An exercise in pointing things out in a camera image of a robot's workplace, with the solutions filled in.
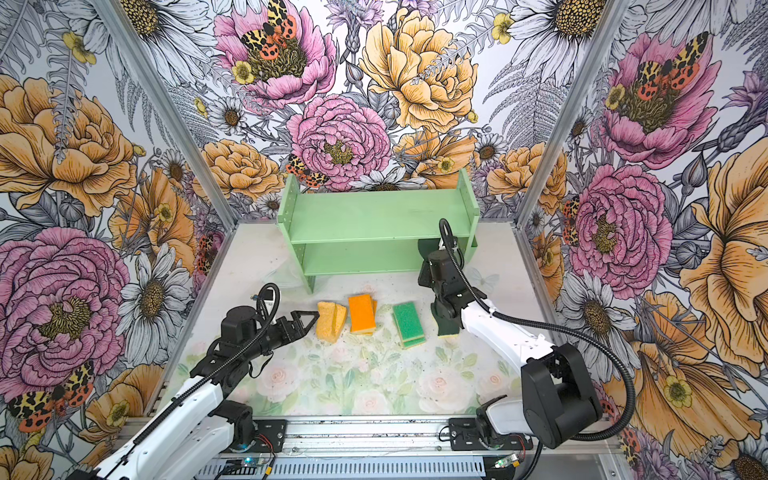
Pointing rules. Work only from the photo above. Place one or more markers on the dark green scrub sponge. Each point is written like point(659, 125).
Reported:
point(432, 251)
point(447, 319)

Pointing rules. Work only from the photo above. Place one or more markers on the light green scrub sponge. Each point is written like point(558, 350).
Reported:
point(411, 332)
point(405, 311)

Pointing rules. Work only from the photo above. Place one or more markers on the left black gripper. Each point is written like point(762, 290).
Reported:
point(300, 331)

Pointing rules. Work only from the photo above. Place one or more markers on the orange scrub sponge top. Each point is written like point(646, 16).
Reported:
point(362, 320)

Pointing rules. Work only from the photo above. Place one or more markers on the white slotted cable duct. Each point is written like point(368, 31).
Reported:
point(452, 467)

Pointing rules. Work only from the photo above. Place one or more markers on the light green scrub sponge bottom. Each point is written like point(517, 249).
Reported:
point(411, 332)

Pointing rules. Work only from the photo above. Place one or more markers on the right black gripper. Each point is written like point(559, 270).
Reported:
point(425, 271)

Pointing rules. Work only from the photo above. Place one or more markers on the light green scrub sponge top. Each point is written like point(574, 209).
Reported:
point(405, 311)

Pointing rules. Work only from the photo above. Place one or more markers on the yellow cellulose sponge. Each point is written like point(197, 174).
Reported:
point(326, 324)
point(339, 320)

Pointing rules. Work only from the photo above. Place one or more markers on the yellow cellulose sponge front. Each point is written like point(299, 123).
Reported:
point(326, 324)

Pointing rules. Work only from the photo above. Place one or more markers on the aluminium front rail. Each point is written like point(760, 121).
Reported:
point(320, 436)

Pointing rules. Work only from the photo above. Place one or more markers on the left aluminium corner post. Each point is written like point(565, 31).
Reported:
point(129, 43)

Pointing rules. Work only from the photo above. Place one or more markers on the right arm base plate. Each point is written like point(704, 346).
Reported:
point(471, 434)

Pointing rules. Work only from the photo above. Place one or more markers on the yellow cellulose sponge back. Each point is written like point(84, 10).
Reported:
point(339, 320)

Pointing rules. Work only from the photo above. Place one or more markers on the right aluminium corner post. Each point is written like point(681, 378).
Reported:
point(606, 30)

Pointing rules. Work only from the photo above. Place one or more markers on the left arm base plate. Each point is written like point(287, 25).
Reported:
point(260, 436)

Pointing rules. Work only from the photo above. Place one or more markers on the light green wooden shelf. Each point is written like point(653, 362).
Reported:
point(352, 233)

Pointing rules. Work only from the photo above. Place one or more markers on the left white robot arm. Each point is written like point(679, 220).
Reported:
point(196, 400)

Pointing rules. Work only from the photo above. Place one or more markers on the aluminium corner post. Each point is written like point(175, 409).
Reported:
point(606, 30)
point(129, 43)

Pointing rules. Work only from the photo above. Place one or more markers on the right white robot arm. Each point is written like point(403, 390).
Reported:
point(557, 402)

